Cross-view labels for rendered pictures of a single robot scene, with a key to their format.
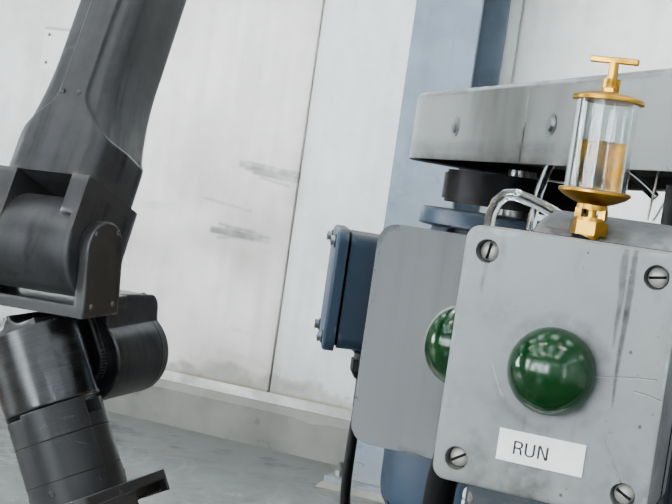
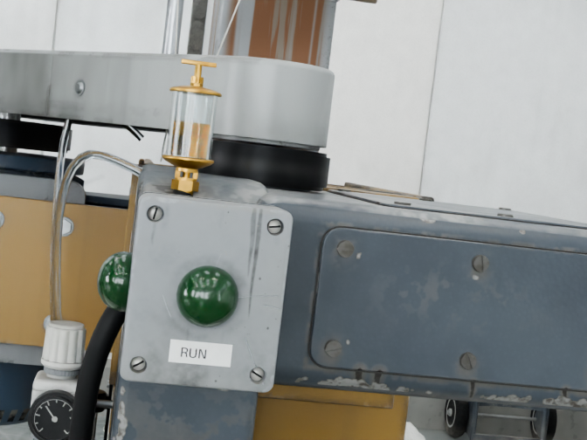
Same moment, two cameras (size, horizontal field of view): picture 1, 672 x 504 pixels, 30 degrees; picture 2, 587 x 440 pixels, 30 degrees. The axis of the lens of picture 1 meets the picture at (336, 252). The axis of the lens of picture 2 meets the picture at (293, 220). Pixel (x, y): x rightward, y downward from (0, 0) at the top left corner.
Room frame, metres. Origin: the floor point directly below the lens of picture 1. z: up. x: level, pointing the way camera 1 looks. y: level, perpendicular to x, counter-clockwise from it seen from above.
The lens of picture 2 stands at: (-0.05, 0.16, 1.35)
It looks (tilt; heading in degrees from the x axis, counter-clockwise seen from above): 3 degrees down; 329
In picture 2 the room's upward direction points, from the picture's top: 7 degrees clockwise
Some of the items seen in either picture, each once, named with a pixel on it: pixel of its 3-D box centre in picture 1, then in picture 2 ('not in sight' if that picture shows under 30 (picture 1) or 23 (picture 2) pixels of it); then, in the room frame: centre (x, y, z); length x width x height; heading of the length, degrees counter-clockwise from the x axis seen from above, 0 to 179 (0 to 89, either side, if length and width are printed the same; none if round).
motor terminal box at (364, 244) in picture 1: (369, 305); not in sight; (0.98, -0.03, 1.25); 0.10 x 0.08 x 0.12; 2
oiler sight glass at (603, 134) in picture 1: (601, 146); (191, 126); (0.50, -0.10, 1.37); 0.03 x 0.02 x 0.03; 67
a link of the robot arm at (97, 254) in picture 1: (79, 308); not in sight; (0.78, 0.15, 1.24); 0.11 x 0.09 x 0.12; 156
